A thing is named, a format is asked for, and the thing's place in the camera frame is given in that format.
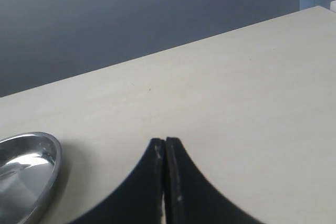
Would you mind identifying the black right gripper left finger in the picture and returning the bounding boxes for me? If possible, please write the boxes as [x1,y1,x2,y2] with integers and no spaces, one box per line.
[72,138,165,224]

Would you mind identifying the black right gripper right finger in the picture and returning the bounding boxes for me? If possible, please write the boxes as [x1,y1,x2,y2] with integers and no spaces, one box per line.
[164,137,261,224]

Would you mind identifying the round stainless steel plate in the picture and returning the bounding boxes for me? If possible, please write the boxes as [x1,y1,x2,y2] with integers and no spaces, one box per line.
[1,132,62,223]

